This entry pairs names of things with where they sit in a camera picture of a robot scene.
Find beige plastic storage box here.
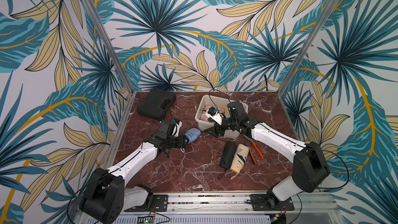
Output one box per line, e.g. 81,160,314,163
195,94,233,131

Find pink umbrella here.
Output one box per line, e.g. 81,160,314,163
200,105,211,122

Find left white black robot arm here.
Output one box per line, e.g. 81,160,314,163
79,119,189,224

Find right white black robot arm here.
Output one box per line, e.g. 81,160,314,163
205,101,330,204

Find black folded umbrella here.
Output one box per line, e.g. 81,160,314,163
218,141,237,179

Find black plastic tool case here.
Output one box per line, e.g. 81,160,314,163
137,88,176,121

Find green circuit board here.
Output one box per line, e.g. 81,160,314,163
137,216,155,224

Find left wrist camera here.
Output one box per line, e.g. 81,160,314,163
173,118,182,137

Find orange handled pliers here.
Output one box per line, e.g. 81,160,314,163
242,133,265,166

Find beige black strap umbrella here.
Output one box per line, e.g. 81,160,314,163
230,144,249,179

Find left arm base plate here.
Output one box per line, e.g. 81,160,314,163
144,194,169,212

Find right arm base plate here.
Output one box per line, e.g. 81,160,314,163
246,194,295,212

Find aluminium front rail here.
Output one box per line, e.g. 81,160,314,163
113,191,345,224

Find left aluminium corner post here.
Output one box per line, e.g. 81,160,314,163
82,0,134,95

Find aluminium corner post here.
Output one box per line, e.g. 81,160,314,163
277,0,339,97
82,0,134,95

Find right aluminium corner post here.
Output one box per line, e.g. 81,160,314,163
277,0,339,97

